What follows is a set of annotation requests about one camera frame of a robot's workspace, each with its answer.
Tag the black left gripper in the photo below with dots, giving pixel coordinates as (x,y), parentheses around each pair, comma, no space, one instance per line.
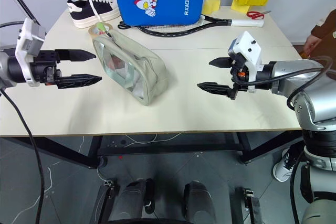
(43,70)

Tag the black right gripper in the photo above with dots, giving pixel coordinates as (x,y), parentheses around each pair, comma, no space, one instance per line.
(239,77)

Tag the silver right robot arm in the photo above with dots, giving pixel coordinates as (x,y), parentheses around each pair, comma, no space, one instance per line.
(312,90)

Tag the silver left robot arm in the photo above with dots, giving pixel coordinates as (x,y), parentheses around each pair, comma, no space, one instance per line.
(10,70)

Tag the beige transparent pouch bag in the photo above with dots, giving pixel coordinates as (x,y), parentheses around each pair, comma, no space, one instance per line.
(149,64)

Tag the bystander bare hand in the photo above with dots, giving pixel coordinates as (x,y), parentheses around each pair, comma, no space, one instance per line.
(312,43)

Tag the clear tape roll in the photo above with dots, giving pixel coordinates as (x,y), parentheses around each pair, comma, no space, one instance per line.
(92,31)

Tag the black racket white grip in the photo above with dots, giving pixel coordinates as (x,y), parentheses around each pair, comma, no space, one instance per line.
(210,20)

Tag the black and white sneaker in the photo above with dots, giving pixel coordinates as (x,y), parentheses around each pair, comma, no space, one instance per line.
(86,11)

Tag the yellow sponge block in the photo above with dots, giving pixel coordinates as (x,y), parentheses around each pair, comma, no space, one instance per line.
(211,5)

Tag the bystander white shoe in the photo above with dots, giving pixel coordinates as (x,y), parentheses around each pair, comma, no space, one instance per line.
(282,167)

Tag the bystander brown sleeve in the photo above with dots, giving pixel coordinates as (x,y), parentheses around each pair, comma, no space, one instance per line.
(326,24)

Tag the dark rounded robot foot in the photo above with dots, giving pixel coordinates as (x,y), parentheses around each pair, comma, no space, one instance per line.
(135,197)
(198,199)

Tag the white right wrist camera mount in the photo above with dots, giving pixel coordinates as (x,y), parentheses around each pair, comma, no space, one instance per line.
(249,48)

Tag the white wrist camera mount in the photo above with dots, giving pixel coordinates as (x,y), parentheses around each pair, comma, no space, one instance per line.
(27,40)
(249,48)

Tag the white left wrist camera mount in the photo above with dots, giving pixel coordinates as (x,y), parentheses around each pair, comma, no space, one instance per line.
(27,40)

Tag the black table frame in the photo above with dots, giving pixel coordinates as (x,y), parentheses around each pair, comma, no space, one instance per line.
(170,146)

